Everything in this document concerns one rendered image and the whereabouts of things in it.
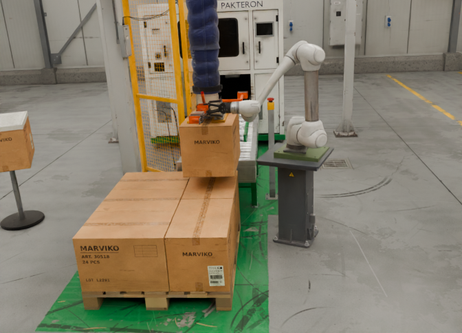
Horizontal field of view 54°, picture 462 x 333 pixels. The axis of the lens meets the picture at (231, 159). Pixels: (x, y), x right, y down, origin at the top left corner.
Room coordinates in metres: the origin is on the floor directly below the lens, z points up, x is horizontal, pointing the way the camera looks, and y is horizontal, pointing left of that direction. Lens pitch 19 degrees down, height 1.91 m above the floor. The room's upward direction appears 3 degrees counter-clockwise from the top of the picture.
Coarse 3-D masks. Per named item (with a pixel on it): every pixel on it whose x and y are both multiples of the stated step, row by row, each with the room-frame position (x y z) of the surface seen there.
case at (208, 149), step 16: (192, 112) 3.76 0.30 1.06; (192, 128) 3.24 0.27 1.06; (208, 128) 3.23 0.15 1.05; (224, 128) 3.22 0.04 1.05; (192, 144) 3.24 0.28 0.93; (208, 144) 3.23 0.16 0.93; (224, 144) 3.22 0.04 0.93; (192, 160) 3.24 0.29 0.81; (208, 160) 3.23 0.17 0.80; (224, 160) 3.21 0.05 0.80; (192, 176) 3.24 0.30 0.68; (208, 176) 3.23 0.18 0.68; (224, 176) 3.21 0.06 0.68
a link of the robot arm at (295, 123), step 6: (294, 120) 3.39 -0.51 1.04; (300, 120) 3.38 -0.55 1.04; (288, 126) 3.43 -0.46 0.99; (294, 126) 3.37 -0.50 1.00; (300, 126) 3.35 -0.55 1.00; (288, 132) 3.42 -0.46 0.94; (294, 132) 3.35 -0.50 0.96; (288, 138) 3.41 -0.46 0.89; (294, 138) 3.35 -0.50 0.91; (294, 144) 3.37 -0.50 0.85; (300, 144) 3.37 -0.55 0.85
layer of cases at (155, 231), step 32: (128, 192) 3.31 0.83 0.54; (160, 192) 3.28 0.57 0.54; (192, 192) 3.25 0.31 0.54; (224, 192) 3.21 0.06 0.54; (96, 224) 2.77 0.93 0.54; (128, 224) 2.74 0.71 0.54; (160, 224) 2.72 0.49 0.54; (192, 224) 2.70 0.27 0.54; (224, 224) 2.67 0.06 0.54; (96, 256) 2.57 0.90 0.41; (128, 256) 2.56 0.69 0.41; (160, 256) 2.54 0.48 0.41; (192, 256) 2.52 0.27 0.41; (224, 256) 2.50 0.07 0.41; (96, 288) 2.58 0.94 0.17; (128, 288) 2.56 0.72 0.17; (160, 288) 2.54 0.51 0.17; (192, 288) 2.52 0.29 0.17; (224, 288) 2.50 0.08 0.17
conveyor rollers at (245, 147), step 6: (240, 114) 5.78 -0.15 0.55; (240, 120) 5.43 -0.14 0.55; (240, 126) 5.22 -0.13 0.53; (252, 126) 5.14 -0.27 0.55; (240, 132) 4.89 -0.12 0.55; (240, 138) 4.69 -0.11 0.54; (240, 144) 4.43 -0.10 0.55; (246, 144) 4.42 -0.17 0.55; (246, 150) 4.24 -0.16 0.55; (240, 156) 4.06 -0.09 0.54; (246, 156) 4.05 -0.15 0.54
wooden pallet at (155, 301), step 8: (240, 224) 3.66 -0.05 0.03; (232, 272) 2.73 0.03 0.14; (232, 280) 2.81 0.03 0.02; (232, 288) 2.71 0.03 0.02; (88, 296) 2.58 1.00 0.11; (96, 296) 2.58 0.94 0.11; (104, 296) 2.57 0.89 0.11; (112, 296) 2.57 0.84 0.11; (120, 296) 2.56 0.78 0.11; (128, 296) 2.56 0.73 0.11; (136, 296) 2.55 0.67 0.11; (144, 296) 2.55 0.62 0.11; (152, 296) 2.54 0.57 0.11; (160, 296) 2.54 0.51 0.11; (168, 296) 2.53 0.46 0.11; (176, 296) 2.53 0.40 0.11; (184, 296) 2.52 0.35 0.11; (192, 296) 2.52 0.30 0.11; (200, 296) 2.51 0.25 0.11; (208, 296) 2.51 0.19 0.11; (216, 296) 2.51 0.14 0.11; (224, 296) 2.50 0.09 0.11; (232, 296) 2.64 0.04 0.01; (88, 304) 2.58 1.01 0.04; (96, 304) 2.58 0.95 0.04; (152, 304) 2.54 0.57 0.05; (160, 304) 2.54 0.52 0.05; (168, 304) 2.58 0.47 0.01; (216, 304) 2.51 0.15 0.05; (224, 304) 2.50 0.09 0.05
